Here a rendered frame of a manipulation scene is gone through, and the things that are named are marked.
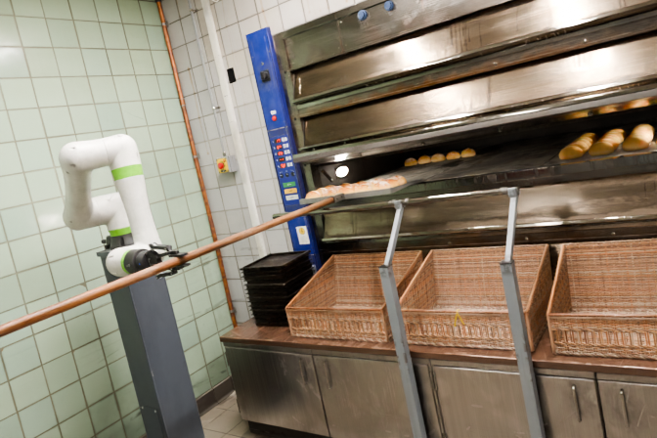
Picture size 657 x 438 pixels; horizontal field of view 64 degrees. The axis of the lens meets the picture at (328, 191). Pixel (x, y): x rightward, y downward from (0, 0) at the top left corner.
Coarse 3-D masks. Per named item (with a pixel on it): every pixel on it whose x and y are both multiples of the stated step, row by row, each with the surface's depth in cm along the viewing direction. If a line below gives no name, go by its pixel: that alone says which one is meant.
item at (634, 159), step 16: (592, 160) 212; (608, 160) 208; (624, 160) 205; (640, 160) 202; (656, 160) 199; (464, 176) 248; (480, 176) 238; (496, 176) 234; (512, 176) 230; (528, 176) 226; (544, 176) 223; (400, 192) 263; (416, 192) 258
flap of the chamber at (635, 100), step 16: (624, 96) 188; (640, 96) 185; (656, 96) 183; (544, 112) 204; (560, 112) 201; (576, 112) 202; (592, 112) 205; (464, 128) 223; (480, 128) 219; (496, 128) 223; (512, 128) 227; (368, 144) 251; (384, 144) 246; (400, 144) 244; (416, 144) 248; (304, 160) 274; (320, 160) 278; (336, 160) 284
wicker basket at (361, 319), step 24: (336, 264) 289; (360, 264) 280; (408, 264) 263; (312, 288) 272; (336, 288) 288; (360, 288) 279; (288, 312) 254; (312, 312) 246; (336, 312) 238; (360, 312) 230; (384, 312) 225; (312, 336) 248; (336, 336) 240; (360, 336) 232; (384, 336) 225
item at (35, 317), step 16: (304, 208) 233; (272, 224) 214; (224, 240) 193; (240, 240) 199; (192, 256) 180; (144, 272) 165; (160, 272) 170; (96, 288) 152; (112, 288) 156; (64, 304) 144; (80, 304) 148; (16, 320) 134; (32, 320) 137; (0, 336) 131
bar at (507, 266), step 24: (480, 192) 201; (504, 192) 196; (384, 264) 208; (504, 264) 178; (384, 288) 207; (504, 288) 180; (408, 360) 210; (528, 360) 180; (408, 384) 210; (528, 384) 182; (408, 408) 213; (528, 408) 184
